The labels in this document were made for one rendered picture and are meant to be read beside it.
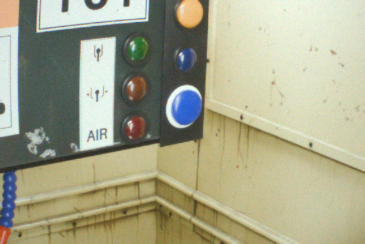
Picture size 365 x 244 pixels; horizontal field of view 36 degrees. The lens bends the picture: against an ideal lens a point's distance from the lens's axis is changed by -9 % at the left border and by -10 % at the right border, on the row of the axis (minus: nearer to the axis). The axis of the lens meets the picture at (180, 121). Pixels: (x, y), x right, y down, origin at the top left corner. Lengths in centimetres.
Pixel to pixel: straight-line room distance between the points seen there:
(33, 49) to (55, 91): 4
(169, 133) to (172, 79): 5
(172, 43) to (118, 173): 133
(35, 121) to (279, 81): 102
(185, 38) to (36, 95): 14
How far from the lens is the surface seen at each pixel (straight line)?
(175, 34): 49
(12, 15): 42
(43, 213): 172
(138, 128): 49
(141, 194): 188
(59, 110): 45
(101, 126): 47
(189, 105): 51
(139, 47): 47
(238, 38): 150
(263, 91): 146
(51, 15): 43
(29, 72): 44
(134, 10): 47
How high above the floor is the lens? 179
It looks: 17 degrees down
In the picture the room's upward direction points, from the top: 2 degrees clockwise
